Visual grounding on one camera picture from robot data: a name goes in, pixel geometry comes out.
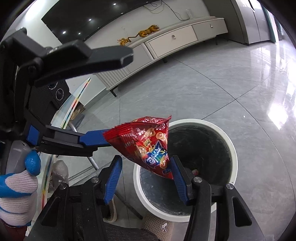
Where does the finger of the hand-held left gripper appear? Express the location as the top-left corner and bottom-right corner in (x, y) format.
(33, 39), (134, 88)
(26, 124), (111, 158)

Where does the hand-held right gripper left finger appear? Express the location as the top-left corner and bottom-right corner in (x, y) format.
(28, 155), (123, 241)

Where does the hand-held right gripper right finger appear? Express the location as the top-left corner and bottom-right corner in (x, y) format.
(169, 155), (266, 241)

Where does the white round waste bin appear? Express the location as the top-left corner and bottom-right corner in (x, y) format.
(133, 119), (238, 223)

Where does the red snack bag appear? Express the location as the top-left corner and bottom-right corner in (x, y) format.
(103, 115), (174, 181)

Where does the person's left forearm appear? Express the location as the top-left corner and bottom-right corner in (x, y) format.
(0, 219), (27, 241)

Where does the person's left hand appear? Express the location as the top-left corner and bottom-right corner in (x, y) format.
(0, 151), (42, 227)

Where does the yellow dragon figurine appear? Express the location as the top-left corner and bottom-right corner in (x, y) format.
(117, 35), (139, 46)

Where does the metal table leg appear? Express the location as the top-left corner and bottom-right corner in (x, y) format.
(68, 123), (144, 220)

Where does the brown cardboard box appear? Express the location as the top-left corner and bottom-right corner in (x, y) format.
(69, 103), (85, 121)

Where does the glass table with colourful edge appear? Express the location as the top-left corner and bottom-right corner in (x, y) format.
(30, 77), (92, 232)

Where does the yellow tiger figurine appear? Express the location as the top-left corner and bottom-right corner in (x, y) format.
(138, 24), (160, 37)

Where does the crumpled clear plastic bag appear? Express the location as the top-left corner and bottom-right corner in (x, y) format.
(47, 160), (70, 193)

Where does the beige slipper with dark print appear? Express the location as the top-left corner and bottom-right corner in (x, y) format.
(142, 214), (174, 241)

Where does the dark grey trouser leg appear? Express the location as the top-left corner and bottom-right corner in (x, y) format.
(69, 204), (160, 241)

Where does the white television cabinet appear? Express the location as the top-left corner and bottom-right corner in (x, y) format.
(95, 17), (228, 97)

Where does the grey tall cabinet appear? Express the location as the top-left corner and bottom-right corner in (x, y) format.
(231, 0), (278, 45)

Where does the black wall television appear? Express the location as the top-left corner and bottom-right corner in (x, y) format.
(41, 0), (162, 43)

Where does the black cable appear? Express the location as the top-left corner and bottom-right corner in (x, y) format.
(142, 0), (189, 21)

